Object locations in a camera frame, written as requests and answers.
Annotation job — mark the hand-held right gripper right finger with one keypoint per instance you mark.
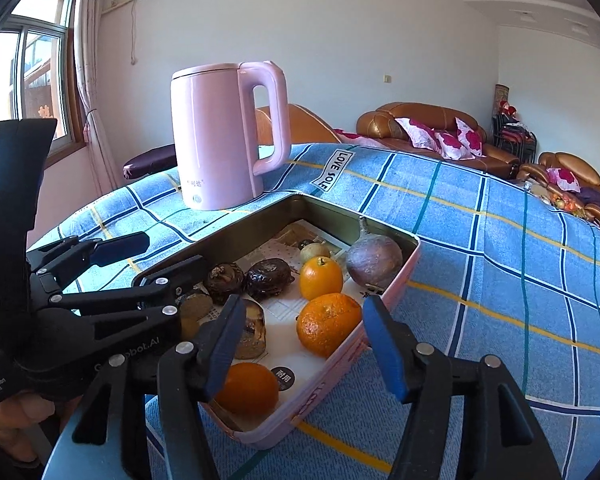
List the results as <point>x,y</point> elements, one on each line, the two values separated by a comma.
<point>387,350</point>

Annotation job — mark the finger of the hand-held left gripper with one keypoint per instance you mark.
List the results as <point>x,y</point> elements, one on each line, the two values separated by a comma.
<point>115,247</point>
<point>145,295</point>

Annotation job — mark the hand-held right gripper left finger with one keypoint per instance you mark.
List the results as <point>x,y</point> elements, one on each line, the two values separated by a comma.
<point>225,350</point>

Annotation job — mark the small tan cake print can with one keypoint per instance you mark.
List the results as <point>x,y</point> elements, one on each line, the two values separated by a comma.
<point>252,332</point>

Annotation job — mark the pink floral tin box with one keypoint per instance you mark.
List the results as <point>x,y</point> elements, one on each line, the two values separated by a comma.
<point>350,365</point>

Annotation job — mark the small dark cake print can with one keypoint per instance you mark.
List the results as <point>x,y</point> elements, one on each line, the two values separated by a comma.
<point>197,315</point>

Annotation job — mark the smooth orange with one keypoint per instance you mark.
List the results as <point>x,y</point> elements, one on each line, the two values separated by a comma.
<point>321,280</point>
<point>247,390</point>

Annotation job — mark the bumpy mandarin orange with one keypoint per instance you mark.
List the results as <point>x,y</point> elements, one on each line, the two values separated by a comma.
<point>329,325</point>

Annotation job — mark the large purple passion fruit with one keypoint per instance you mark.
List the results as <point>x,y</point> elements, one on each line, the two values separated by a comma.
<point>374,257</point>

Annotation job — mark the kiwi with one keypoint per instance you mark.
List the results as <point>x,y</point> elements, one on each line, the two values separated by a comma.
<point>314,252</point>

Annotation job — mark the person's left hand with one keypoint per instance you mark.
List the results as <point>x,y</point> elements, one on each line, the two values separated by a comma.
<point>25,425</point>

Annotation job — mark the printed paper leaflet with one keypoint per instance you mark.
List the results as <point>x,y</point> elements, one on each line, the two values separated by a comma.
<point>285,312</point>

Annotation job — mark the blue plaid tablecloth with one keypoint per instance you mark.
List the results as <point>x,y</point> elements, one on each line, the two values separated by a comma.
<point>480,270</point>

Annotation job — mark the pink electric kettle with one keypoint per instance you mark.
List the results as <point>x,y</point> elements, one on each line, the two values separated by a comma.
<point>215,135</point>

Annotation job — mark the pale pink curtain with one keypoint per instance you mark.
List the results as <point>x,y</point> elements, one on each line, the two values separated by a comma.
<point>100,85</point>

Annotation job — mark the white pillow with magenta flowers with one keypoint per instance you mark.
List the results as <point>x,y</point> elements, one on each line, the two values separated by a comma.
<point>450,145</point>
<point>470,137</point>
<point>562,179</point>
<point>417,132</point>

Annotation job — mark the brown leather chair back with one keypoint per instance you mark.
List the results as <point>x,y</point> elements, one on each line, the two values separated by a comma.
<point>305,125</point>

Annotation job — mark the cluttered coffee table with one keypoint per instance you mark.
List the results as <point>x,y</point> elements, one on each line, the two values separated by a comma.
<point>555,197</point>

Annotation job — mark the long brown leather sofa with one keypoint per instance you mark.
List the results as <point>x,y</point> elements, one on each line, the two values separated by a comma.
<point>420,112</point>

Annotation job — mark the stacked dark chairs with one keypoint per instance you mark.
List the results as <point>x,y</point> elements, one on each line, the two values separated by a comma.
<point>515,137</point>

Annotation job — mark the purple blanket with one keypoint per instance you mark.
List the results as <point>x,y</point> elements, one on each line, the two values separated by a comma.
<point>594,196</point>

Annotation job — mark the brown leather armchair sofa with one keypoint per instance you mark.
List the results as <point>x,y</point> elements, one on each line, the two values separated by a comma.
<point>575,162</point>

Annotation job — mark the red plush toy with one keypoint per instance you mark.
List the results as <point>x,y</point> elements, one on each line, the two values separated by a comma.
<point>507,108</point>

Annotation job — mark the tall patterned vase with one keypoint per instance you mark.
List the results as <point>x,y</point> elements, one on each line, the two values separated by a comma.
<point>501,94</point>

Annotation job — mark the window with metal frame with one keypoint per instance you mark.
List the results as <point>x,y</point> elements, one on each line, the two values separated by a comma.
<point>35,70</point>

